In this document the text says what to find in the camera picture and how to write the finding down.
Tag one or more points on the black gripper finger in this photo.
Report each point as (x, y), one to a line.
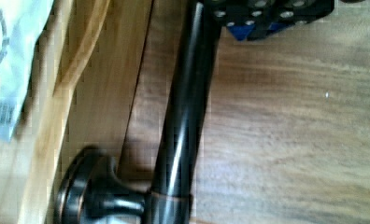
(251, 20)

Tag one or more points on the white plastic packet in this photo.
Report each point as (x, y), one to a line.
(21, 24)

